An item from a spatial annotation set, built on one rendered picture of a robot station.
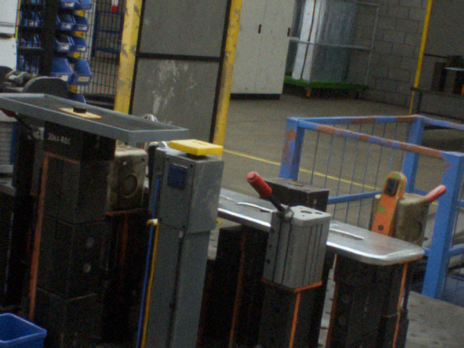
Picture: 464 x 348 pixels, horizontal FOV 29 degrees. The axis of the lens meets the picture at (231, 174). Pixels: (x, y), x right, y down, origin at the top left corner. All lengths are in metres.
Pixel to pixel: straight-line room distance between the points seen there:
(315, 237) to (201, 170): 0.24
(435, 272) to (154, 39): 2.29
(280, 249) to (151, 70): 3.74
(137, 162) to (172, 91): 3.60
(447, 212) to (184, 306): 2.20
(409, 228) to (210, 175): 0.51
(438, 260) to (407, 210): 1.83
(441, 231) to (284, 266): 2.11
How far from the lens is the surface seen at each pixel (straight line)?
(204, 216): 1.40
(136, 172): 1.75
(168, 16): 5.20
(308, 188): 1.89
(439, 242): 3.56
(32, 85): 1.81
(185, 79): 5.41
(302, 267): 1.48
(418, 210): 1.78
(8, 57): 2.31
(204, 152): 1.37
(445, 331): 2.21
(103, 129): 1.44
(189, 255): 1.41
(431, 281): 3.60
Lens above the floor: 1.37
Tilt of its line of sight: 10 degrees down
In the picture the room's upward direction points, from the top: 8 degrees clockwise
